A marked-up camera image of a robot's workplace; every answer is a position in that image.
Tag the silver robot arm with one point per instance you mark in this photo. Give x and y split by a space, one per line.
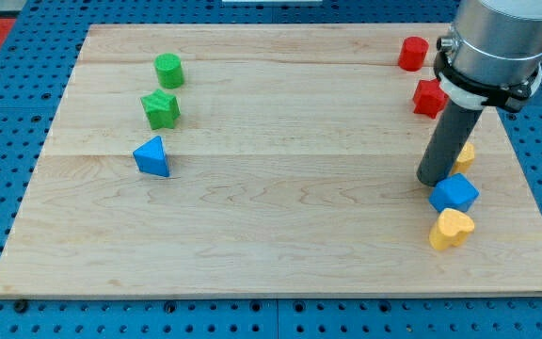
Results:
491 54

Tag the blue triangle block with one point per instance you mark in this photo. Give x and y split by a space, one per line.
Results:
151 158

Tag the yellow hexagon block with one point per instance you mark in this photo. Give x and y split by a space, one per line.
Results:
464 160

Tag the wooden board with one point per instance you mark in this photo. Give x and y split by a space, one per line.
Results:
292 176

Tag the green star block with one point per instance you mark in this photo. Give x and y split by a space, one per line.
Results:
161 109

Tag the green cylinder block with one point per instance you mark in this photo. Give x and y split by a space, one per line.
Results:
169 71

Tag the red star block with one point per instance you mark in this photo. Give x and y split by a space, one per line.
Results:
429 99

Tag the blue cube block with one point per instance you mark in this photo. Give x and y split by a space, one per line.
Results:
455 192

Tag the red cylinder block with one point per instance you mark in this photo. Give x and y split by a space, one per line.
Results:
413 53

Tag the yellow heart block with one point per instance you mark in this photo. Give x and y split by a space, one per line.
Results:
451 229

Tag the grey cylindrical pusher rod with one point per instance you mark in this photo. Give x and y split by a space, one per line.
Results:
450 135

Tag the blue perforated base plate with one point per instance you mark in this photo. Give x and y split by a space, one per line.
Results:
36 61

